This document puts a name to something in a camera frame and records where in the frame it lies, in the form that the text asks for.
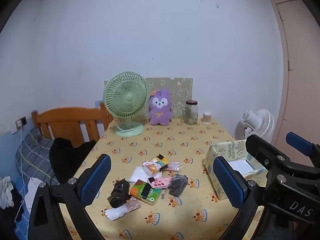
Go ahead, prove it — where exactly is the wooden chair back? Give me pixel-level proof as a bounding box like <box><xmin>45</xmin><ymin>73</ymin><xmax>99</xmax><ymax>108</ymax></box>
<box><xmin>99</xmin><ymin>102</ymin><xmax>114</xmax><ymax>132</ymax></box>

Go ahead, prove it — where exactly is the clear pink striped packet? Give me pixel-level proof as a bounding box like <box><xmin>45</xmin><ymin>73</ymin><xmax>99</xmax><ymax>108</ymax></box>
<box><xmin>164</xmin><ymin>160</ymin><xmax>182</xmax><ymax>172</ymax></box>

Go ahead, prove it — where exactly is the yellow printed tablecloth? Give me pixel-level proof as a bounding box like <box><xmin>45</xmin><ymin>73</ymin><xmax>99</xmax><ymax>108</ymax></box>
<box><xmin>59</xmin><ymin>119</ymin><xmax>268</xmax><ymax>240</ymax></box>

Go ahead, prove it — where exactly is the white pink plastic packet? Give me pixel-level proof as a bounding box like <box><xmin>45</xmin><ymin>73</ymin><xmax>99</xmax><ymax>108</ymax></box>
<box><xmin>104</xmin><ymin>201</ymin><xmax>141</xmax><ymax>221</ymax></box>

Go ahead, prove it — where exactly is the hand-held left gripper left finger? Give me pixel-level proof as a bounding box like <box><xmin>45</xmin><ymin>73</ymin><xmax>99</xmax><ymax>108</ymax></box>
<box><xmin>28</xmin><ymin>154</ymin><xmax>112</xmax><ymax>240</ymax></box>

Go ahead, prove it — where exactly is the blue plaid bedding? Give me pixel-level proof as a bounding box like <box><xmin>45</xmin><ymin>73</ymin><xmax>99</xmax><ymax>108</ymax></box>
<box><xmin>15</xmin><ymin>127</ymin><xmax>60</xmax><ymax>188</ymax></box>

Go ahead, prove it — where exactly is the yellow printed storage box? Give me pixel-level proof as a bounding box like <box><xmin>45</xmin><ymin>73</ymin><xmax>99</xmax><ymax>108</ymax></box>
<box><xmin>203</xmin><ymin>140</ymin><xmax>269</xmax><ymax>200</ymax></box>

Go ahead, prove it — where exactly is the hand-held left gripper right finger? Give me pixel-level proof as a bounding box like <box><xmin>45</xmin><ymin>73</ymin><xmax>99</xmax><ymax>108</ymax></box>
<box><xmin>212</xmin><ymin>156</ymin><xmax>268</xmax><ymax>240</ymax></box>

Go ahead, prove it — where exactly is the green orange tissue pack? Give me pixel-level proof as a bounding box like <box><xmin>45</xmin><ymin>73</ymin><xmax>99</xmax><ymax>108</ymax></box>
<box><xmin>129</xmin><ymin>179</ymin><xmax>163</xmax><ymax>205</ymax></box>

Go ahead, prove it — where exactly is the purple plush toy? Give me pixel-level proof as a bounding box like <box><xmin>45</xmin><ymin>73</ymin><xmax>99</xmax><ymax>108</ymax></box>
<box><xmin>148</xmin><ymin>88</ymin><xmax>172</xmax><ymax>126</ymax></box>

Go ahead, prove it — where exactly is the grey cloth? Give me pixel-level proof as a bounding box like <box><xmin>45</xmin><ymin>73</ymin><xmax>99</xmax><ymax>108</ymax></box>
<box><xmin>169</xmin><ymin>174</ymin><xmax>188</xmax><ymax>197</ymax></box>

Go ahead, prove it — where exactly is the white tissue pack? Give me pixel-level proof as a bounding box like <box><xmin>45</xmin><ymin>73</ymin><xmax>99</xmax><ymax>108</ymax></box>
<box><xmin>129</xmin><ymin>166</ymin><xmax>150</xmax><ymax>183</ymax></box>

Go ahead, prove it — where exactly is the dark clothing pile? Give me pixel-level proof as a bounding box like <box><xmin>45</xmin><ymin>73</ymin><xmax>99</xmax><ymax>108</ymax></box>
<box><xmin>0</xmin><ymin>192</ymin><xmax>33</xmax><ymax>240</ymax></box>

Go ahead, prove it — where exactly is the pink wet wipes pack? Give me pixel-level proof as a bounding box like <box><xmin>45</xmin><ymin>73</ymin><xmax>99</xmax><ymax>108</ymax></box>
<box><xmin>148</xmin><ymin>176</ymin><xmax>173</xmax><ymax>189</ymax></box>

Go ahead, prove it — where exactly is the wooden bed headboard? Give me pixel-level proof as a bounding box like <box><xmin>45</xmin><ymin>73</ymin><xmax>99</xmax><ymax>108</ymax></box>
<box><xmin>31</xmin><ymin>107</ymin><xmax>107</xmax><ymax>143</ymax></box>

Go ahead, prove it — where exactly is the glass jar with dark lid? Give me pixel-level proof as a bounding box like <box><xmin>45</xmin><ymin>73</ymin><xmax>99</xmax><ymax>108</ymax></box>
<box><xmin>181</xmin><ymin>100</ymin><xmax>199</xmax><ymax>125</ymax></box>

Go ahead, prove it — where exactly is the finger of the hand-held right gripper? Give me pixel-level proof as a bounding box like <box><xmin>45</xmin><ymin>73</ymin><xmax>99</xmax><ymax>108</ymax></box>
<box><xmin>245</xmin><ymin>134</ymin><xmax>320</xmax><ymax>198</ymax></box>
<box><xmin>286</xmin><ymin>132</ymin><xmax>320</xmax><ymax>167</ymax></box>

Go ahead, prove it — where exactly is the black cloth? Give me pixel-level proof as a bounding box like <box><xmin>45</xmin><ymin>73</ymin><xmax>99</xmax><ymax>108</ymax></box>
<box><xmin>49</xmin><ymin>137</ymin><xmax>97</xmax><ymax>178</ymax></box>

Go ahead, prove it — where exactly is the green printed cardboard panel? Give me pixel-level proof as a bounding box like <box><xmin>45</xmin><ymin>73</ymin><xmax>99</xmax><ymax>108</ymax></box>
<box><xmin>104</xmin><ymin>77</ymin><xmax>193</xmax><ymax>120</ymax></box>

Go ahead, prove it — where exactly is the white cable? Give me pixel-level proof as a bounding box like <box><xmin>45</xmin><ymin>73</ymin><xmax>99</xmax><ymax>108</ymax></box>
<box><xmin>14</xmin><ymin>126</ymin><xmax>25</xmax><ymax>223</ymax></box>

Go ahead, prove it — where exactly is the white standing fan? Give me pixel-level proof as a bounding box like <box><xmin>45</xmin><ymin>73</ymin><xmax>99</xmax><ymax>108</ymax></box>
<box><xmin>234</xmin><ymin>109</ymin><xmax>275</xmax><ymax>140</ymax></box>

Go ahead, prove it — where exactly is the beige door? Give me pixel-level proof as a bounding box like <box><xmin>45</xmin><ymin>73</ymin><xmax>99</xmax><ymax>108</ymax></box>
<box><xmin>271</xmin><ymin>0</ymin><xmax>320</xmax><ymax>150</ymax></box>

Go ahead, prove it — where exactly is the green desk fan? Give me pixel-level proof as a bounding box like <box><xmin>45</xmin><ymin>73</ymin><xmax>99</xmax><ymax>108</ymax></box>
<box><xmin>103</xmin><ymin>72</ymin><xmax>148</xmax><ymax>137</ymax></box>

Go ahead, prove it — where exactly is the dark brown cloth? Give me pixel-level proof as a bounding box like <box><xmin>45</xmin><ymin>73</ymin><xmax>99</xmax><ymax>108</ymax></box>
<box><xmin>107</xmin><ymin>178</ymin><xmax>132</xmax><ymax>208</ymax></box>

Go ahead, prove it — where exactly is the cartoon printed tissue pack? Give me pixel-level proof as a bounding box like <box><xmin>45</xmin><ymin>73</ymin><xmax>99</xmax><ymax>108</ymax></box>
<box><xmin>142</xmin><ymin>154</ymin><xmax>169</xmax><ymax>177</ymax></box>

